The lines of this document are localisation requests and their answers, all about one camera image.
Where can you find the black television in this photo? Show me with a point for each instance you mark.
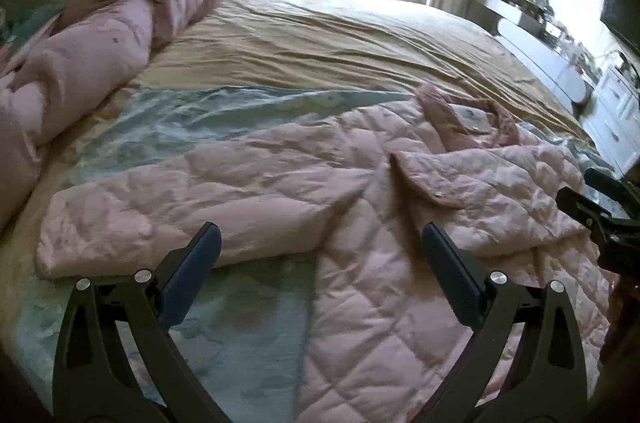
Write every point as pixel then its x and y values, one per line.
pixel 622 10

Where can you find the white vanity desk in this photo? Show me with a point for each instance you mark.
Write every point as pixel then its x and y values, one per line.
pixel 540 53

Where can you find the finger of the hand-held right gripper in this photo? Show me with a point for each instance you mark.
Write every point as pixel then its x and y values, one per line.
pixel 585 208
pixel 612 188

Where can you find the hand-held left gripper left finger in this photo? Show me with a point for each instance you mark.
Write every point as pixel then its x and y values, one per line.
pixel 192 273

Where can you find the white drawer cabinet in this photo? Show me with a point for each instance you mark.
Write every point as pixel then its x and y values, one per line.
pixel 617 113

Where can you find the bed with tan sheet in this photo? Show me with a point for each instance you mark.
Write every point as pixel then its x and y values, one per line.
pixel 350 38

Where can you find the person's right forearm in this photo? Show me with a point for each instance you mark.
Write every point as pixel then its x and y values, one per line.
pixel 625 313

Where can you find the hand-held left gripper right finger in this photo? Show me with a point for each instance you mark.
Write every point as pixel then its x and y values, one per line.
pixel 452 273

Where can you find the pink quilted jacket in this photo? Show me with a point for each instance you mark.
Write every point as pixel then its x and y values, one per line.
pixel 350 183

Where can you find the clutter on vanity desk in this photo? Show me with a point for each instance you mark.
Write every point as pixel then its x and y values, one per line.
pixel 565 35

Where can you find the rolled pink duvet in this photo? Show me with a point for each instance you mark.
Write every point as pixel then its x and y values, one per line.
pixel 90 48

